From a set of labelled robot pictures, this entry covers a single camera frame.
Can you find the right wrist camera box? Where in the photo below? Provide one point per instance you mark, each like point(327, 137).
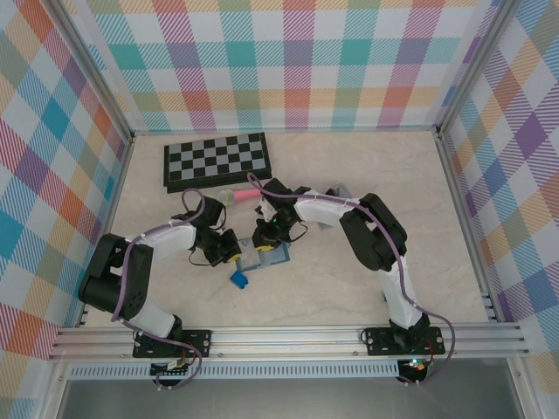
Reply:
point(264, 209)

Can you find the small electronics board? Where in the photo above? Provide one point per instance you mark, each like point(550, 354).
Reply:
point(415, 366)
point(172, 370)

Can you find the aluminium table side rail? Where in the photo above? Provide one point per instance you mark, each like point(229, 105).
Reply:
point(457, 187)

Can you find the aluminium mounting rail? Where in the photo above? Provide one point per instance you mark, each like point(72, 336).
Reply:
point(284, 342)

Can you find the blue leather card holder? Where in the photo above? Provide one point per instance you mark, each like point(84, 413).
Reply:
point(277, 257)

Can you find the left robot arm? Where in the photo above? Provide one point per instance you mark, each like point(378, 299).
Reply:
point(113, 279)

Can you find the black grey chessboard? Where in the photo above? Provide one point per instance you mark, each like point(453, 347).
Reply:
point(216, 159)

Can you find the aluminium frame post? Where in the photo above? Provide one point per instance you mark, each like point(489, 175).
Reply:
point(477, 65)
point(99, 70)

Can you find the grey metal shelf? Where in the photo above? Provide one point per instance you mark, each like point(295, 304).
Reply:
point(284, 401)

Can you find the aluminium frame crossbar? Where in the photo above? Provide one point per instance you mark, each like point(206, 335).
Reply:
point(284, 130)

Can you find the pink toy microphone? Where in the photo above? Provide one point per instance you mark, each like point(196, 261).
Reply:
point(244, 194)

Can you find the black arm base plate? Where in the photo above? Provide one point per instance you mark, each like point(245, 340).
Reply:
point(380, 340)
point(196, 342)

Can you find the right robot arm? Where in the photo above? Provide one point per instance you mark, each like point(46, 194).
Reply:
point(375, 235)

